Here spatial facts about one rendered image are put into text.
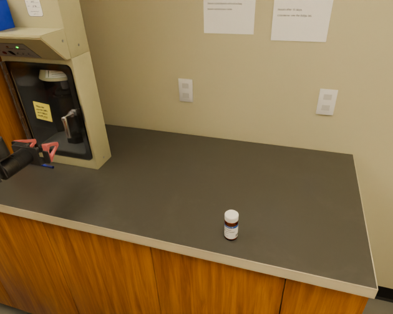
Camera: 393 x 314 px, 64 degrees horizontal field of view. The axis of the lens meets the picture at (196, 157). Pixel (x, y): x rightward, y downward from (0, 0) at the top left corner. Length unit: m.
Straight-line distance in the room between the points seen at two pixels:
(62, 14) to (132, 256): 0.86
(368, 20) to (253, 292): 1.04
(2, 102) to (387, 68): 1.52
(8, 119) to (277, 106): 1.15
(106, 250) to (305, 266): 0.70
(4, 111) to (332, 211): 1.33
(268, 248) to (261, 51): 0.80
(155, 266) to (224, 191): 0.37
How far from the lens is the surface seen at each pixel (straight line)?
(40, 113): 1.43
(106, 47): 1.67
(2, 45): 1.30
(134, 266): 1.27
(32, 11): 1.28
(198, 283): 1.19
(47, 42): 1.15
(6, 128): 1.55
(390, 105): 1.51
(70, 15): 1.25
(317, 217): 1.16
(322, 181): 1.34
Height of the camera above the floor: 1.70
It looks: 32 degrees down
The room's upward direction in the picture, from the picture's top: 2 degrees counter-clockwise
